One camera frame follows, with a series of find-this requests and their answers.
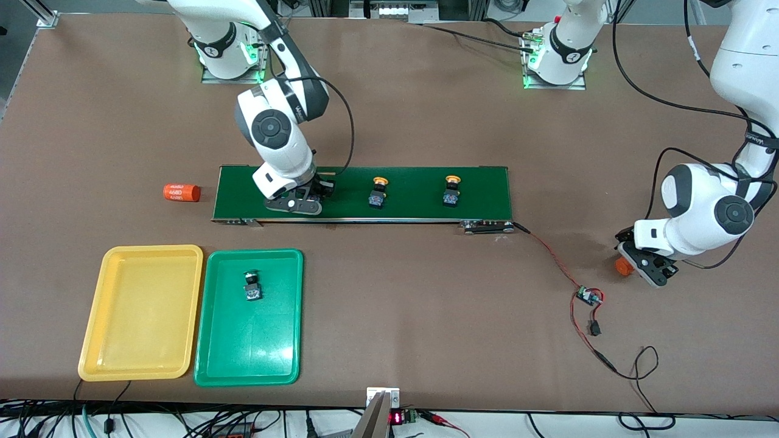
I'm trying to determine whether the green plastic tray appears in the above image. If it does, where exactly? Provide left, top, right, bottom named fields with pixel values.
left=194, top=248, right=304, bottom=388

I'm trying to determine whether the thin black power cable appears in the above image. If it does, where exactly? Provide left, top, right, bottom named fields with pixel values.
left=612, top=346, right=660, bottom=415

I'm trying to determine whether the aluminium frame post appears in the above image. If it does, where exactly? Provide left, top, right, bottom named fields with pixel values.
left=21, top=0, right=60, bottom=28

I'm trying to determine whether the black cable loop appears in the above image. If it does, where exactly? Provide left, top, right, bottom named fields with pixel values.
left=618, top=412, right=676, bottom=430

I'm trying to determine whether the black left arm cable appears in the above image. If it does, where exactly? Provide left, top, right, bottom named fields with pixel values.
left=610, top=0, right=779, bottom=269

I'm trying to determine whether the green conveyor belt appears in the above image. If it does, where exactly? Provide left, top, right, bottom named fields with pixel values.
left=211, top=164, right=518, bottom=235

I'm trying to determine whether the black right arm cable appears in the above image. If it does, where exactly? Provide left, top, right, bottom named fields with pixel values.
left=283, top=73, right=355, bottom=177

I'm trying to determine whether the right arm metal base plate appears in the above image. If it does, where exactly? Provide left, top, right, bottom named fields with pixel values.
left=201, top=27, right=271, bottom=85

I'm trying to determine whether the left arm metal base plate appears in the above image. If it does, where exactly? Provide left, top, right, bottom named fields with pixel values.
left=522, top=30, right=587, bottom=91

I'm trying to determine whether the yellow plastic tray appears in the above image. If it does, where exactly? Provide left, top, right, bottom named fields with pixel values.
left=78, top=245, right=204, bottom=382

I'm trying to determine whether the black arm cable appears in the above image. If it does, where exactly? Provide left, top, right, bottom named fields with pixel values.
left=610, top=0, right=779, bottom=269
left=283, top=73, right=355, bottom=177

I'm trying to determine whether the silver device with lights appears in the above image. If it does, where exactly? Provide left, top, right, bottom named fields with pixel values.
left=349, top=0, right=440, bottom=24

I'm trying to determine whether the red and black wire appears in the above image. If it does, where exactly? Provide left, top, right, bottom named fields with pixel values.
left=511, top=222, right=618, bottom=374

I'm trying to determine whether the silver camera mount bracket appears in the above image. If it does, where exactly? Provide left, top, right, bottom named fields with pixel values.
left=351, top=387, right=401, bottom=438

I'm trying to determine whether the red clip lead wire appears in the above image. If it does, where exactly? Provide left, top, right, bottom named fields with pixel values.
left=423, top=411, right=472, bottom=438

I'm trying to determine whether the black cable across table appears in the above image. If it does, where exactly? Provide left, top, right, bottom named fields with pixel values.
left=420, top=23, right=537, bottom=53

